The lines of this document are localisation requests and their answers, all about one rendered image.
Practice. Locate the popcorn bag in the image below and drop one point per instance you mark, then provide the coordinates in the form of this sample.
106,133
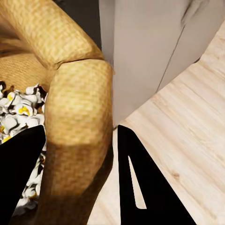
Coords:
41,44

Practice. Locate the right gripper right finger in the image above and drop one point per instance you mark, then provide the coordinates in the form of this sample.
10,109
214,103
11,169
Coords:
162,203

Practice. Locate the fridge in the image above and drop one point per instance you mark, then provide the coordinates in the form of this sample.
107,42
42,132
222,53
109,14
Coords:
148,43

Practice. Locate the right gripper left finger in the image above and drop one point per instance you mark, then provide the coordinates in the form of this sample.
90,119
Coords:
18,157

